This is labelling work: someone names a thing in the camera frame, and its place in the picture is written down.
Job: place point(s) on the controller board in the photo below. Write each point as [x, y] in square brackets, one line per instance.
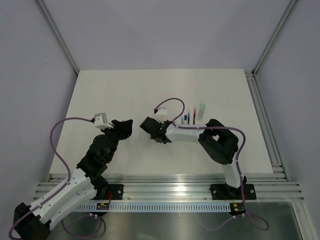
[102, 206]
[237, 209]

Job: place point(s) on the right side aluminium rail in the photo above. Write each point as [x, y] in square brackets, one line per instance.
[272, 147]

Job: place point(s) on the green highlighter pen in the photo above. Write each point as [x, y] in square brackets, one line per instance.
[201, 111]

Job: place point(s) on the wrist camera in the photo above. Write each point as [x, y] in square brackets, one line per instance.
[101, 122]
[160, 114]

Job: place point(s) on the left aluminium frame post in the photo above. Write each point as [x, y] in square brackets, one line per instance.
[44, 10]

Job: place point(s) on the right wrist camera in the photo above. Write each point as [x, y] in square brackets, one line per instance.
[160, 114]

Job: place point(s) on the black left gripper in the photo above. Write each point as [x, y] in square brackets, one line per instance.
[123, 129]

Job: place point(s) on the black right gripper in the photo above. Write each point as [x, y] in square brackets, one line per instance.
[161, 123]

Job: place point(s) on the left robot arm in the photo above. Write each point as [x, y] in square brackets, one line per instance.
[36, 220]

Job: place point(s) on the right aluminium frame post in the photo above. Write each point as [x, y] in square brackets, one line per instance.
[289, 9]

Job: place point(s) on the left controller board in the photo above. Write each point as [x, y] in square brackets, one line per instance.
[102, 206]

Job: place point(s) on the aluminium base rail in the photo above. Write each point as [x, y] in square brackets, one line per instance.
[274, 187]

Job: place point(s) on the aluminium frame post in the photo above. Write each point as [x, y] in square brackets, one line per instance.
[44, 10]
[289, 9]

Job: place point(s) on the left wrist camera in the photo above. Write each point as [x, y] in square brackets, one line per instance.
[101, 122]

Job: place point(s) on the red gel pen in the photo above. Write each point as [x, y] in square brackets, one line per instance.
[194, 114]

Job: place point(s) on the white slotted cable duct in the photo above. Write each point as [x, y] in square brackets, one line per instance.
[162, 207]

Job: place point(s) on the right controller board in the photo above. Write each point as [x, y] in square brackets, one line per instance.
[237, 209]

